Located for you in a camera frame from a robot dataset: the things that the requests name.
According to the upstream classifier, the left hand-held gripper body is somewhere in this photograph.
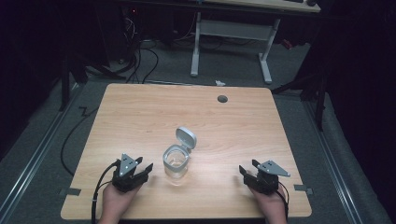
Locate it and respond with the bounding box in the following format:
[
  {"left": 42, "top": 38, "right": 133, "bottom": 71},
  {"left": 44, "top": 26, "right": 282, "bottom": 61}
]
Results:
[{"left": 111, "top": 153, "right": 149, "bottom": 193}]

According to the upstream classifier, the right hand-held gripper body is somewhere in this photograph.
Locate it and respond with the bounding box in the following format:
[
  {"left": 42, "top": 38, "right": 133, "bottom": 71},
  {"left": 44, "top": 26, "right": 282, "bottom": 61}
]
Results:
[{"left": 243, "top": 160, "right": 291, "bottom": 196}]

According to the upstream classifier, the clear jar with grey lid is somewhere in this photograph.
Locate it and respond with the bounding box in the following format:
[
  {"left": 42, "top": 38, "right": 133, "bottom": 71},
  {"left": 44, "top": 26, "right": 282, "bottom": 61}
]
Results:
[{"left": 162, "top": 126, "right": 198, "bottom": 187}]

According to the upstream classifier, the person's left hand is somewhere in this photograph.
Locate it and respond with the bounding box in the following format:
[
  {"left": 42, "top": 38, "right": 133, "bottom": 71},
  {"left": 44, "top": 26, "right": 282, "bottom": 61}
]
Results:
[{"left": 98, "top": 181, "right": 142, "bottom": 224}]

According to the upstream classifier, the person's right hand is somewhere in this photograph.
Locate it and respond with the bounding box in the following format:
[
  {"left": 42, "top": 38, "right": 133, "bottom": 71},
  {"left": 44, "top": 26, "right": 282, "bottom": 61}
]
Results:
[{"left": 247, "top": 184, "right": 288, "bottom": 224}]

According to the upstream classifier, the grey tape strip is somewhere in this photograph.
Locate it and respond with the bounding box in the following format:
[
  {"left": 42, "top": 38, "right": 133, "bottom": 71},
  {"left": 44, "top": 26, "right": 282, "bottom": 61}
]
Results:
[
  {"left": 58, "top": 187, "right": 82, "bottom": 197},
  {"left": 293, "top": 184, "right": 315, "bottom": 196}
]

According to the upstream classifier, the black metal stand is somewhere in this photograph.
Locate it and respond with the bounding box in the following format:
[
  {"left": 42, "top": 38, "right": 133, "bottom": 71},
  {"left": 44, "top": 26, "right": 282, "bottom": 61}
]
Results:
[
  {"left": 271, "top": 72, "right": 329, "bottom": 133},
  {"left": 58, "top": 52, "right": 127, "bottom": 112}
]

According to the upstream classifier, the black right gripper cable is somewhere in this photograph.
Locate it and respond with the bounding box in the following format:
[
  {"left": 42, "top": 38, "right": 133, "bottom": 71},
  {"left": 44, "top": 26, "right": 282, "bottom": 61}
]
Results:
[{"left": 276, "top": 184, "right": 290, "bottom": 219}]

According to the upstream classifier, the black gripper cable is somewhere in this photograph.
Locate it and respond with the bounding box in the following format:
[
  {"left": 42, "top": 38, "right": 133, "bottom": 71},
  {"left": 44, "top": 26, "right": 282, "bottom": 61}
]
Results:
[
  {"left": 276, "top": 184, "right": 290, "bottom": 219},
  {"left": 91, "top": 160, "right": 121, "bottom": 224}
]

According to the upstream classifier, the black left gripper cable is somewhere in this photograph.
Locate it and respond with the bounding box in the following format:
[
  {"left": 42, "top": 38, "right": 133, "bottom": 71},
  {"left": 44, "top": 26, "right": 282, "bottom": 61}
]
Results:
[{"left": 91, "top": 160, "right": 121, "bottom": 224}]

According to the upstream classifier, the black floor cable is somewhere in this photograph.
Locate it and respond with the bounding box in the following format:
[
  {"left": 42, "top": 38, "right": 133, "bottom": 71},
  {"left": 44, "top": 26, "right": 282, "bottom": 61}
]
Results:
[{"left": 60, "top": 105, "right": 100, "bottom": 177}]

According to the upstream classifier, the metal floor rail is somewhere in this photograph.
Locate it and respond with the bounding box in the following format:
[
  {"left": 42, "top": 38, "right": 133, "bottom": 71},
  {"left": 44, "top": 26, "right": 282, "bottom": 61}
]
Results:
[
  {"left": 0, "top": 81, "right": 86, "bottom": 222},
  {"left": 303, "top": 99, "right": 364, "bottom": 224}
]

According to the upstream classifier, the bundle of black cables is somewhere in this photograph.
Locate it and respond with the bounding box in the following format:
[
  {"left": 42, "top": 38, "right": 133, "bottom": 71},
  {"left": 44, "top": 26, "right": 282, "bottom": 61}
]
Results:
[{"left": 115, "top": 12, "right": 161, "bottom": 85}]

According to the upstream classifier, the white desk frame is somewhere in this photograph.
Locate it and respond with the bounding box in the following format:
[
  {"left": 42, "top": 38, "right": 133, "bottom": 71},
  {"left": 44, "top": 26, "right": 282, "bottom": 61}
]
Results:
[{"left": 190, "top": 0, "right": 322, "bottom": 86}]

